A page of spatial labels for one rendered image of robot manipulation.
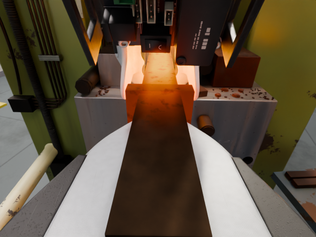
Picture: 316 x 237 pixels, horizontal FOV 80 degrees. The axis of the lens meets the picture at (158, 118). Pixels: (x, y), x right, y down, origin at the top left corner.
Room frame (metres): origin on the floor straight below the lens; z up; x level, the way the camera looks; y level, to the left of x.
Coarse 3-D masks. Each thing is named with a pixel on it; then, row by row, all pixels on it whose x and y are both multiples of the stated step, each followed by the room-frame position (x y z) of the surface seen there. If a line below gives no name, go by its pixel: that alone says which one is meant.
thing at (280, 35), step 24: (288, 0) 0.52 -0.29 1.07; (312, 0) 0.52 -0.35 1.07; (240, 24) 0.60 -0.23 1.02; (264, 24) 0.52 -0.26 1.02; (288, 24) 0.52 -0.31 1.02; (312, 24) 0.52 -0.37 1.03; (264, 48) 0.52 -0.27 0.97; (288, 48) 0.52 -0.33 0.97; (312, 48) 0.52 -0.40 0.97; (264, 72) 0.52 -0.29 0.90; (288, 72) 0.52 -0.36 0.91; (312, 72) 0.52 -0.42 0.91; (288, 96) 0.52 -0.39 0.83; (312, 96) 0.52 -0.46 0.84; (288, 120) 0.52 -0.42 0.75; (264, 144) 0.52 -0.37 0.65; (288, 144) 0.52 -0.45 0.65; (264, 168) 0.52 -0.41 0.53
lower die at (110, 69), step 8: (104, 48) 0.42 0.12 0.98; (112, 48) 0.42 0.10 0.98; (104, 56) 0.38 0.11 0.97; (112, 56) 0.38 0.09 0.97; (104, 64) 0.38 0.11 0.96; (112, 64) 0.38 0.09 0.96; (104, 72) 0.38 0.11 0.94; (112, 72) 0.38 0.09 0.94; (120, 72) 0.38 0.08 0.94; (104, 80) 0.38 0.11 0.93; (112, 80) 0.38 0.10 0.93; (120, 80) 0.38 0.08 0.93
